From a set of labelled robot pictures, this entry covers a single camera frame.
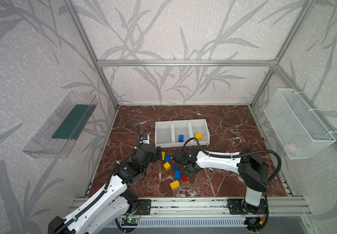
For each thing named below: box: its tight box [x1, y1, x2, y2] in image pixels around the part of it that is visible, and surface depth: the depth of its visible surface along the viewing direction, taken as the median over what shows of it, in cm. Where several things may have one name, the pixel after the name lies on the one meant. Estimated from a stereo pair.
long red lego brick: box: [181, 171, 189, 183], surface depth 83 cm
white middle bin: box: [171, 119, 191, 148], surface depth 102 cm
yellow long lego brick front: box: [169, 179, 181, 191], surface depth 82 cm
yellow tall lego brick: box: [194, 133, 203, 140], surface depth 101 cm
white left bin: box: [154, 120, 174, 149], surface depth 101 cm
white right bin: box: [189, 118, 211, 147], surface depth 103 cm
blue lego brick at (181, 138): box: [178, 134, 185, 143], surface depth 99 cm
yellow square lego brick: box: [163, 161, 171, 172], surface depth 87 cm
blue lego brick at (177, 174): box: [174, 170, 182, 180], surface depth 83 cm
